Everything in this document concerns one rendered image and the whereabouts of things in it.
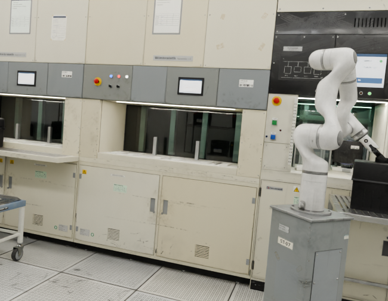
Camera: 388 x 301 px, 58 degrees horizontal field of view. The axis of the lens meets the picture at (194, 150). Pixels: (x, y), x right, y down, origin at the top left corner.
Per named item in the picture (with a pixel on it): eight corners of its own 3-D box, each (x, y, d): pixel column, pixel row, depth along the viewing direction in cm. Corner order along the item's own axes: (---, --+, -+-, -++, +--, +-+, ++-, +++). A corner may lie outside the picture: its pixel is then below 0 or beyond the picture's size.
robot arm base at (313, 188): (311, 217, 158) (315, 176, 157) (282, 206, 175) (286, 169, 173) (339, 215, 167) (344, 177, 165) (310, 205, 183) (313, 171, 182)
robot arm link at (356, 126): (357, 132, 190) (367, 125, 194) (341, 114, 193) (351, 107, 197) (348, 140, 197) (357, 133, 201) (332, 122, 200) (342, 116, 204)
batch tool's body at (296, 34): (248, 291, 246) (276, 9, 234) (262, 249, 337) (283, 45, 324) (387, 322, 220) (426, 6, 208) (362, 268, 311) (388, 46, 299)
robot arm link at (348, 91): (341, 88, 178) (346, 140, 190) (360, 76, 185) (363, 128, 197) (326, 86, 185) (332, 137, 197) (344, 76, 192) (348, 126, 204)
